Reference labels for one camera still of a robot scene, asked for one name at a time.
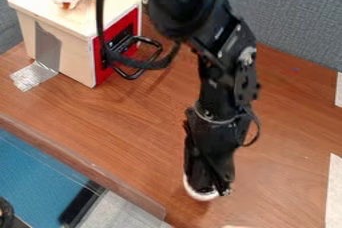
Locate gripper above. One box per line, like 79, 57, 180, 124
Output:
181, 105, 254, 197

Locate white object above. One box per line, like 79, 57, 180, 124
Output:
181, 172, 222, 202

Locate drawer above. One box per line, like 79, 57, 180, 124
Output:
90, 5, 165, 86

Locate cabinet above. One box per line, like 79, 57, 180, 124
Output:
6, 0, 145, 89

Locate black braided cable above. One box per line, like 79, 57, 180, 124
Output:
94, 0, 182, 72

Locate silver tape strip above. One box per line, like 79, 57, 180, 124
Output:
8, 60, 61, 93

